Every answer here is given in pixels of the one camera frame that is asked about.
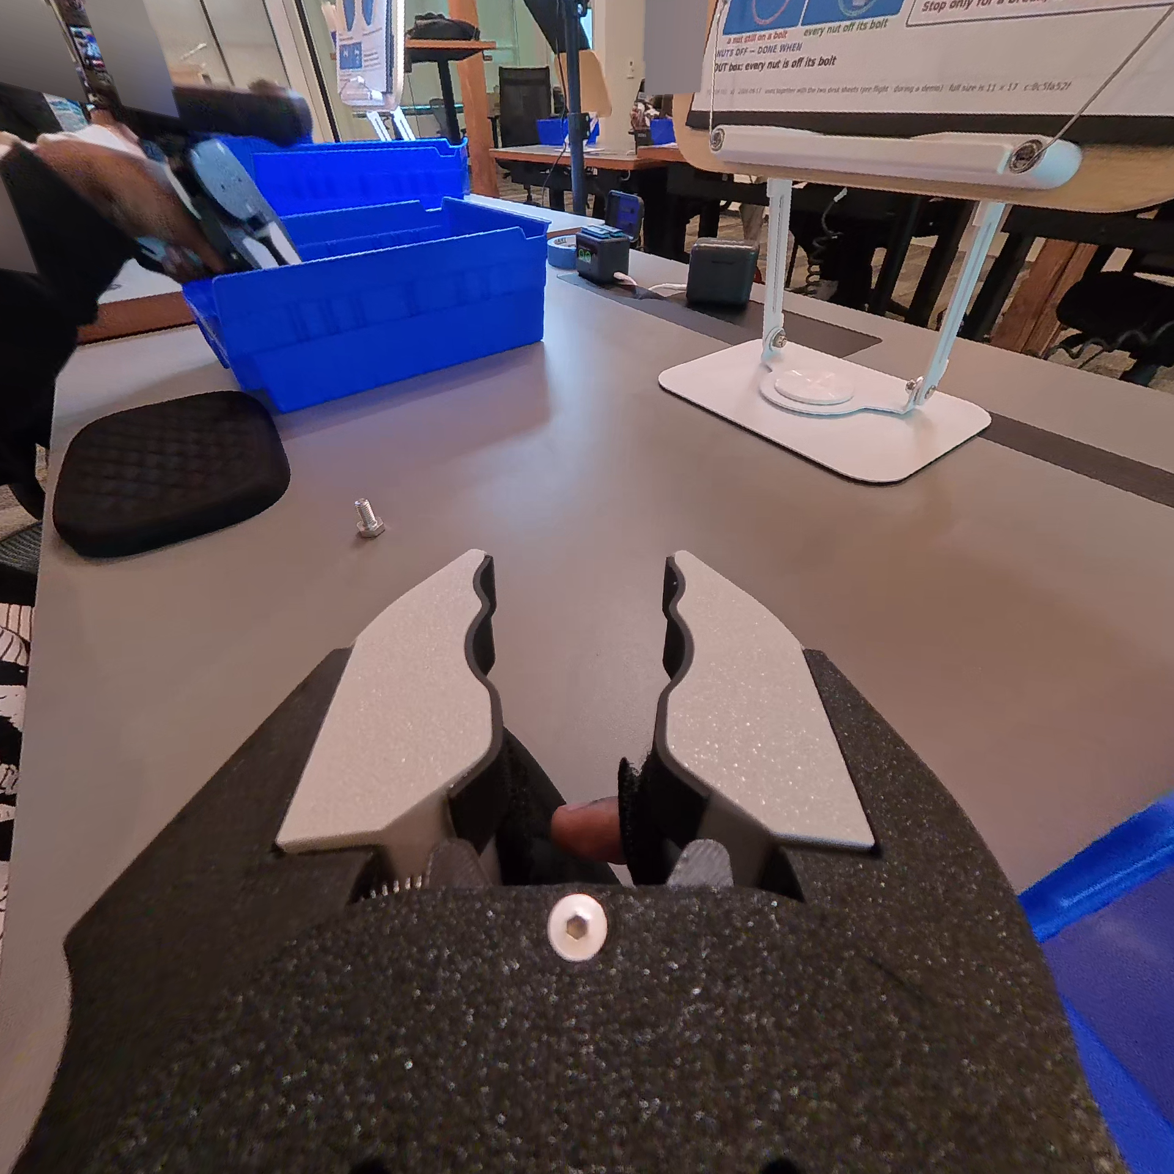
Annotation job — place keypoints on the dark grey box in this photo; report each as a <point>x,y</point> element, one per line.
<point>722,276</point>

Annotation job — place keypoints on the wooden office desk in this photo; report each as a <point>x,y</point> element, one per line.
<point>551,157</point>

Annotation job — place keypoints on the person's right hand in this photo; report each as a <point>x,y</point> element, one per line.
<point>591,832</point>

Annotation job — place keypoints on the black wrist rest pad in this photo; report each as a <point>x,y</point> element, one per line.
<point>175,474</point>

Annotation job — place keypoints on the black and white printed trousers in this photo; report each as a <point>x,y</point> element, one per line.
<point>15,698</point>

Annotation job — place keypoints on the small black and blue device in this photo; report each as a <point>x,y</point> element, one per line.
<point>605,254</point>

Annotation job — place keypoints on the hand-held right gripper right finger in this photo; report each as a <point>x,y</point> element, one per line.
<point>752,734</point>

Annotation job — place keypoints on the sign board on white stand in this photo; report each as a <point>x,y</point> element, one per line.
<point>826,414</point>

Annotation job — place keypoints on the blue divided plastic bin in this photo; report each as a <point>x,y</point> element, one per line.
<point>386,312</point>

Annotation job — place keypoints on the wood-edged grey board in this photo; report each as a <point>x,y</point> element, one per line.
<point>129,304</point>

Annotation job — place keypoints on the short steel hex bolt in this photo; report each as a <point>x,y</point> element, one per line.
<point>370,520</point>

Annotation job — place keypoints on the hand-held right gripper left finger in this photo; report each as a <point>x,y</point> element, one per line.
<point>404,726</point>

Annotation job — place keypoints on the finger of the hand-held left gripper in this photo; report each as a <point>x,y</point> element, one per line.
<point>239,202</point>

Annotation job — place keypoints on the person's left hand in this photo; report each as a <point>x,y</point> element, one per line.
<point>129,184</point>

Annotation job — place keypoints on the blue tape roll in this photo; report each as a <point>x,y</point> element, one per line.
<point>562,253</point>

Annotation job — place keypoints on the standing banner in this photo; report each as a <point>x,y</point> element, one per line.
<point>364,47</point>

